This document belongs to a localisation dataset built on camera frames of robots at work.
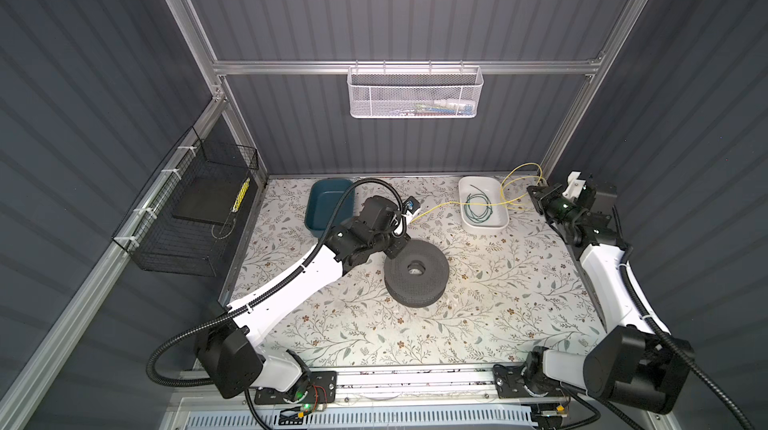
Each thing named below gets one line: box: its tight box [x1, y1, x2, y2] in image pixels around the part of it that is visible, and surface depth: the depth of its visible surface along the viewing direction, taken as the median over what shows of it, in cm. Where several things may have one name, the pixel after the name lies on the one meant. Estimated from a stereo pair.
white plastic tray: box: [459, 176, 509, 235], surface depth 111 cm
